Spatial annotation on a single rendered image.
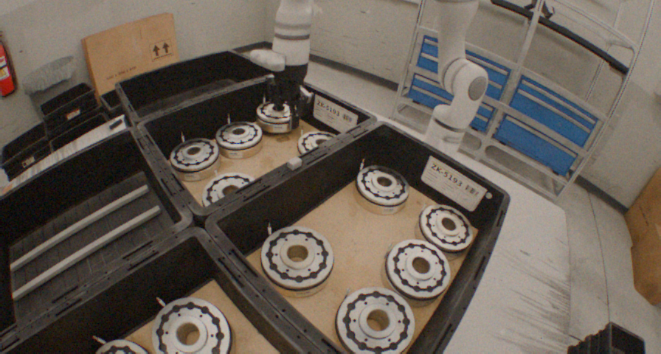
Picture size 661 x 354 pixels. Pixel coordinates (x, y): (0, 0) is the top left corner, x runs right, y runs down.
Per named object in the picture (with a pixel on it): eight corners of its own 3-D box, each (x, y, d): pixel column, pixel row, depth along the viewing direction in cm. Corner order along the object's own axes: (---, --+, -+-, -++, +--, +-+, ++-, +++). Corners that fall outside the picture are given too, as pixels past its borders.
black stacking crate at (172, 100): (230, 80, 90) (229, 50, 82) (282, 111, 76) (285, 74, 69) (123, 119, 65) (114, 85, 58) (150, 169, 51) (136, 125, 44)
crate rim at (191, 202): (285, 80, 70) (285, 72, 69) (378, 127, 57) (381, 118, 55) (137, 133, 45) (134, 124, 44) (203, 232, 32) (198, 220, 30)
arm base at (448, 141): (413, 162, 77) (432, 110, 67) (443, 172, 75) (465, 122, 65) (409, 180, 70) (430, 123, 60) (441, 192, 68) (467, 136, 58)
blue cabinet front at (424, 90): (407, 96, 222) (424, 34, 187) (485, 132, 196) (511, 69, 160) (406, 97, 221) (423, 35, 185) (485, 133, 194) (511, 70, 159)
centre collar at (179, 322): (190, 308, 28) (189, 307, 27) (217, 335, 26) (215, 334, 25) (163, 332, 24) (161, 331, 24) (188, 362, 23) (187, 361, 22)
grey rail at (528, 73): (416, 29, 194) (417, 24, 191) (604, 121, 132) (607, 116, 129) (412, 30, 187) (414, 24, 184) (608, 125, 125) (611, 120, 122)
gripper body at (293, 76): (318, 59, 53) (313, 99, 59) (291, 49, 56) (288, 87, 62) (290, 65, 48) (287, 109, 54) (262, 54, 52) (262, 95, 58)
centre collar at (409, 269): (412, 248, 40) (413, 245, 39) (439, 262, 38) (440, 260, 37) (399, 271, 36) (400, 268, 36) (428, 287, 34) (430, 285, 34)
